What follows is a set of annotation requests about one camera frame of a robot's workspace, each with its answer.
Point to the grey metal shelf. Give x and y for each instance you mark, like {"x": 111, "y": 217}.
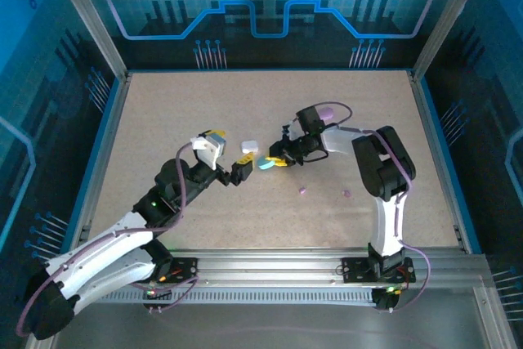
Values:
{"x": 265, "y": 328}

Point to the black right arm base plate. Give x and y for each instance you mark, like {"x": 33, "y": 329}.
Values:
{"x": 353, "y": 269}

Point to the white charging case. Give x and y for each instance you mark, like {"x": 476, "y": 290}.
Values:
{"x": 249, "y": 146}

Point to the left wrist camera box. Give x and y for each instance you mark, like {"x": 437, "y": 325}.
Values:
{"x": 208, "y": 148}

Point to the light blue charging case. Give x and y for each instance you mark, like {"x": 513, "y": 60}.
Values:
{"x": 265, "y": 166}

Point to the small circuit board with LED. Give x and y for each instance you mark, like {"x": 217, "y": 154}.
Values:
{"x": 157, "y": 298}
{"x": 386, "y": 300}

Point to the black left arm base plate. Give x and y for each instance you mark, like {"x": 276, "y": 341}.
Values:
{"x": 189, "y": 269}

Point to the aluminium frame post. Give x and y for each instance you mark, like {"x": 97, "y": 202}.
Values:
{"x": 88, "y": 18}
{"x": 449, "y": 18}

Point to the aluminium mounting rail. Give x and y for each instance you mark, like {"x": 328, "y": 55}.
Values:
{"x": 265, "y": 267}

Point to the pinkish purple charging case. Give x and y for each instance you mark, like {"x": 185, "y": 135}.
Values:
{"x": 328, "y": 112}

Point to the aluminium side rail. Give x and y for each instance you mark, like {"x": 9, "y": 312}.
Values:
{"x": 427, "y": 120}
{"x": 105, "y": 153}

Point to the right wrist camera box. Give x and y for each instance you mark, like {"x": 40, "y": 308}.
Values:
{"x": 292, "y": 130}

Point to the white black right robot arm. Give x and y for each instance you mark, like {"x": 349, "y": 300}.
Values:
{"x": 388, "y": 226}

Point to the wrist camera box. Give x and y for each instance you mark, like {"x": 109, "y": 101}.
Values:
{"x": 208, "y": 148}
{"x": 292, "y": 130}

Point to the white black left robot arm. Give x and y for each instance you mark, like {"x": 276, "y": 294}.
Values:
{"x": 110, "y": 267}

